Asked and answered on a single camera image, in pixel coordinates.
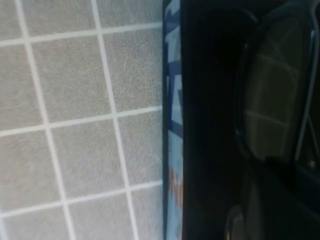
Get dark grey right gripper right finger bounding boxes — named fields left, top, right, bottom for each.
left=264, top=154, right=320, bottom=220

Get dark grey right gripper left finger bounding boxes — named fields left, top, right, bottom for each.
left=239, top=164, right=320, bottom=240

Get black sunglasses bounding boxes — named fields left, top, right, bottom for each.
left=224, top=4, right=320, bottom=240

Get black printed glasses case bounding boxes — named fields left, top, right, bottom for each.
left=162, top=0, right=320, bottom=240

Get grey white-checked tablecloth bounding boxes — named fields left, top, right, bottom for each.
left=0, top=0, right=165, bottom=240

